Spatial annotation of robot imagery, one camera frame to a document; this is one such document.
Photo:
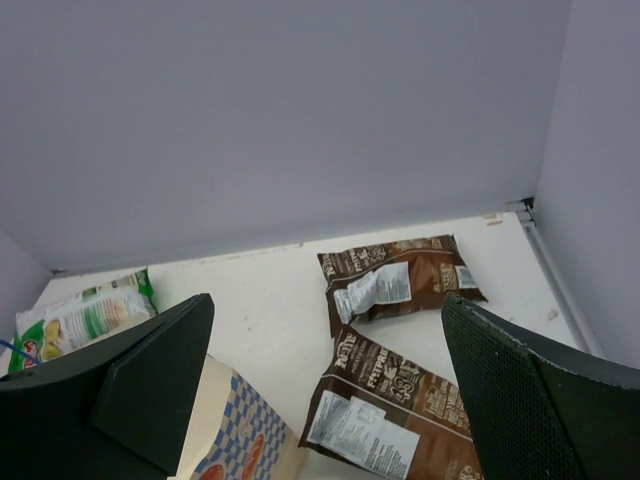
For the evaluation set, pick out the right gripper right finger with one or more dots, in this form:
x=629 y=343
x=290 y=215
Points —
x=539 y=409

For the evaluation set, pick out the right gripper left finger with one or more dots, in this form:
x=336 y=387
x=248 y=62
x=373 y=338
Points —
x=116 y=409

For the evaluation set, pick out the green cassava chips bag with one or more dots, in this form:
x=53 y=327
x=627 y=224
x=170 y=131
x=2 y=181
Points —
x=49 y=332

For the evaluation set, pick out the blue checkered paper bag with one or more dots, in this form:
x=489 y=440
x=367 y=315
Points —
x=233 y=432

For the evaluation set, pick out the brown kettle chips bag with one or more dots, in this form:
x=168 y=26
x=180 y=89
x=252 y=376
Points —
x=393 y=279
x=381 y=412

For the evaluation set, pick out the aluminium table edge frame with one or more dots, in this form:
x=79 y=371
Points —
x=574 y=316

